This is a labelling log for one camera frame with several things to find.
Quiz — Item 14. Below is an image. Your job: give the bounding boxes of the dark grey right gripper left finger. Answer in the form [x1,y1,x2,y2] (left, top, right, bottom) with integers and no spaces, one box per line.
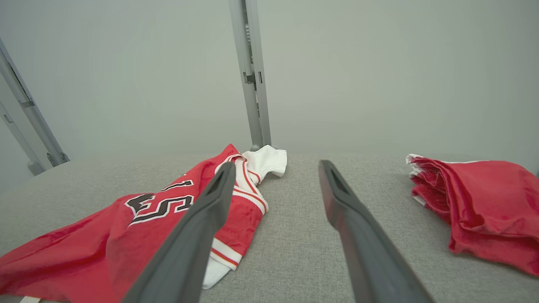
[122,161,237,303]

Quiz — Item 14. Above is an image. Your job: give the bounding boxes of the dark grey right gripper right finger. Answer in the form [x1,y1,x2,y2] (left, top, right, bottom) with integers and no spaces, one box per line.
[318,159,435,303]

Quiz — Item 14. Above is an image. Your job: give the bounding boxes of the red white number 23 jersey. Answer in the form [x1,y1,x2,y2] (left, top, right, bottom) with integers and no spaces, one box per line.
[0,144,288,303]

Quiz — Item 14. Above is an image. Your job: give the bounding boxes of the red shorts with white trim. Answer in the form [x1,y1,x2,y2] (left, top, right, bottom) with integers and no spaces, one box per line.
[406,154,539,277]

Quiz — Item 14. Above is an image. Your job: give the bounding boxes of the grey metal frame post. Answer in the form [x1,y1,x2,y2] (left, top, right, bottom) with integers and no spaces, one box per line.
[229,0,278,151]
[0,38,70,167]
[0,100,46,176]

